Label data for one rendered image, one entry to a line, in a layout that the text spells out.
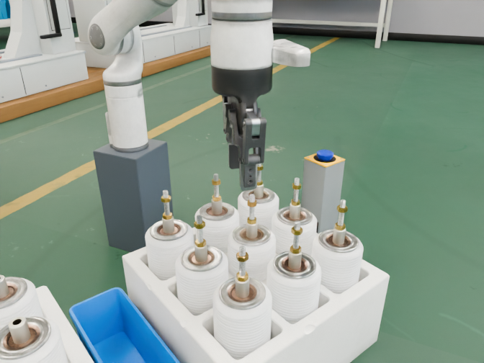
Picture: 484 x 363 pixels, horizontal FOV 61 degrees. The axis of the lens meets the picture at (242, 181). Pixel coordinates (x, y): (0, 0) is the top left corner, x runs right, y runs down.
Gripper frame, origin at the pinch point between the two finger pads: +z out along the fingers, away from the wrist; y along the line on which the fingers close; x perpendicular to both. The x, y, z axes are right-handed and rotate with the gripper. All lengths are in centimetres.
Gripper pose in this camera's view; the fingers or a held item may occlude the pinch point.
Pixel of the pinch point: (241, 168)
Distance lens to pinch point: 56.6
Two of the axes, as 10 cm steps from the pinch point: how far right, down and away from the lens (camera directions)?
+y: 2.4, 4.3, -8.7
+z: 0.0, 9.0, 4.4
